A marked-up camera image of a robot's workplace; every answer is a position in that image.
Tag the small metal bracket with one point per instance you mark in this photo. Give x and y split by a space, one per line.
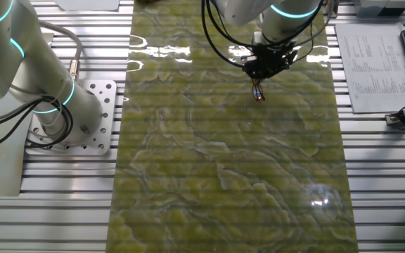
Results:
332 8

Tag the blank white paper sheet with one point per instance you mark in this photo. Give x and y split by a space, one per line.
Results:
86 4

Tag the grey box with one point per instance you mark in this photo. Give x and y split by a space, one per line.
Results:
367 7

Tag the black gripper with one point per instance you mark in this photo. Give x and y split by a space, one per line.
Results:
271 58

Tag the brown thin-framed glasses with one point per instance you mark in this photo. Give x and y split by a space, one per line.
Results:
258 95

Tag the densely printed paper sheet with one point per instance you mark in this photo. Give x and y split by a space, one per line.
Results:
374 70

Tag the green marble pattern mat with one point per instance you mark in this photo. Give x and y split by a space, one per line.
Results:
223 158

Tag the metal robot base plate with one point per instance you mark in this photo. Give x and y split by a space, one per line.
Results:
105 116

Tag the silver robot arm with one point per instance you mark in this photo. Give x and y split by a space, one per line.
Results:
48 88

